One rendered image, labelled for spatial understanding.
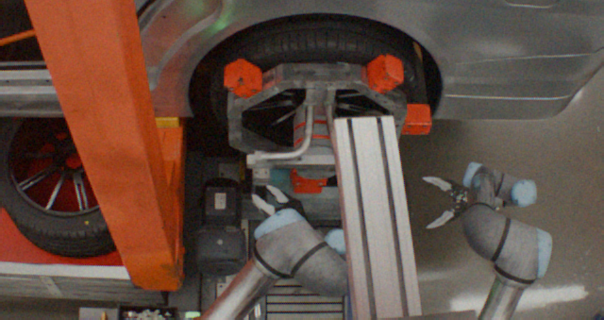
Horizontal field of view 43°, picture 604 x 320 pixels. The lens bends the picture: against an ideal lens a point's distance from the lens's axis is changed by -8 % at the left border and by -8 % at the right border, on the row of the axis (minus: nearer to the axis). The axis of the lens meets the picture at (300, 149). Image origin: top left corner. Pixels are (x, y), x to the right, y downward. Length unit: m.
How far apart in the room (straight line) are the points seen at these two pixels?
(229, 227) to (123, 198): 0.93
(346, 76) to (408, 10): 0.28
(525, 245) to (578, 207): 1.67
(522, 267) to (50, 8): 1.26
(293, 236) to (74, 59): 0.70
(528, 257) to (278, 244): 0.61
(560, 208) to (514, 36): 1.37
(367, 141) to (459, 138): 2.43
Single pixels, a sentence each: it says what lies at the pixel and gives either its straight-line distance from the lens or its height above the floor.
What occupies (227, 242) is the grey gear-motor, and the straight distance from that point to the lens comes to 2.90.
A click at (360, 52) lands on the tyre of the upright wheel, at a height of 1.15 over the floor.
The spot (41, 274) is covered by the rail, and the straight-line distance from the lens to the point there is 2.97.
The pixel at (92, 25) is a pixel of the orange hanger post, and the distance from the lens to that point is 1.45.
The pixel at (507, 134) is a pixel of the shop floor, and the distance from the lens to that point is 3.72.
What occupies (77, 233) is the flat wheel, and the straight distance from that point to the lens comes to 2.87.
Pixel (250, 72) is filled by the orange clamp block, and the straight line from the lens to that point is 2.39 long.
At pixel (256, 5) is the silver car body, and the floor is 1.35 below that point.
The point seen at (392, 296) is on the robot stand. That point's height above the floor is 2.03.
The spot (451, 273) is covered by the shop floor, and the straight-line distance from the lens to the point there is 3.38.
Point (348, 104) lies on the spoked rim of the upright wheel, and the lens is 2.68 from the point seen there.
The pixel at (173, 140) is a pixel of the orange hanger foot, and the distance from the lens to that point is 2.77.
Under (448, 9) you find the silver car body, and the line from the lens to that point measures 2.28.
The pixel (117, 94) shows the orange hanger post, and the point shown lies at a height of 1.73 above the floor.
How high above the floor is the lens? 3.10
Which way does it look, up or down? 62 degrees down
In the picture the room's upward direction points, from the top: 6 degrees clockwise
